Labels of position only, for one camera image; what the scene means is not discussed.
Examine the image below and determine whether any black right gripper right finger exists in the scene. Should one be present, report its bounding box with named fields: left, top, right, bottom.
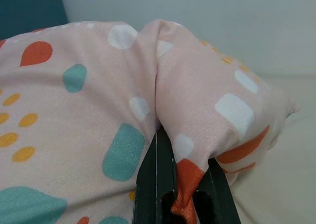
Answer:
left=193, top=159, right=240, bottom=224

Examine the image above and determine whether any mattress with cream sheet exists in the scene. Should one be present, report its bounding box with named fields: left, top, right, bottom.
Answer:
left=229, top=70, right=316, bottom=224

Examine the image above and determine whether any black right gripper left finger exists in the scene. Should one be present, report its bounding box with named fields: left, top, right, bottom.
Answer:
left=133, top=129, right=178, bottom=224

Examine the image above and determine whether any teal upholstered bed headboard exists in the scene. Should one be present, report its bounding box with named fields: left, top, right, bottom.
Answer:
left=0, top=0, right=69, bottom=41

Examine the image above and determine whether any pink patterned pillow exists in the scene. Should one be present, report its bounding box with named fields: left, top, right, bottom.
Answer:
left=0, top=18, right=301, bottom=224

